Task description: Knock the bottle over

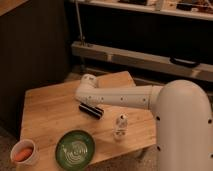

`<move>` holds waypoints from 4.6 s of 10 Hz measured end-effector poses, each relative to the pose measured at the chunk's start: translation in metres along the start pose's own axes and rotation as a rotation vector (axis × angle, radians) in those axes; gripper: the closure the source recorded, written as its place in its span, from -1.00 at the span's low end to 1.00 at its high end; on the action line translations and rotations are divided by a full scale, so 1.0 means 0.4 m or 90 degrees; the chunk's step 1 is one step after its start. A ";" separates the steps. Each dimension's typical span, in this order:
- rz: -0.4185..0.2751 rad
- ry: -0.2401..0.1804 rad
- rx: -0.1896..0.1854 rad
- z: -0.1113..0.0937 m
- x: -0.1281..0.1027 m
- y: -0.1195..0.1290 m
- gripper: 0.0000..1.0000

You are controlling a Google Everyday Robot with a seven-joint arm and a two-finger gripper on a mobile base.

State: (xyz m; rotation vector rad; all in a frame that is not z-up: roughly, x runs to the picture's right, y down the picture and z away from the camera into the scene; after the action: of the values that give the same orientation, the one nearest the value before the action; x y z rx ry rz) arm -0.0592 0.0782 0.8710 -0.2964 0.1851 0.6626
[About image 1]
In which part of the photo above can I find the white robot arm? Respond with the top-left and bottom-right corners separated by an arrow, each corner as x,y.
75,74 -> 213,171

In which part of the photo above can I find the black rectangular box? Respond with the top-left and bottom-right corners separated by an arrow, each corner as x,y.
79,103 -> 104,119

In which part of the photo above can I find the wooden table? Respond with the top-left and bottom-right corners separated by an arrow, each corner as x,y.
16,71 -> 156,171

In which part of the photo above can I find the green ceramic plate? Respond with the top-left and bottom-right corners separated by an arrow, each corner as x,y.
55,130 -> 95,171

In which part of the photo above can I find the metal shelf rack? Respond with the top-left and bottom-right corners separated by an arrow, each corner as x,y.
68,0 -> 213,82

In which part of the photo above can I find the orange carrot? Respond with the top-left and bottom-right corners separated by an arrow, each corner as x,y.
13,148 -> 33,162

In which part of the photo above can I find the black handle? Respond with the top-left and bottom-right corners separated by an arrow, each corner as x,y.
170,57 -> 200,68

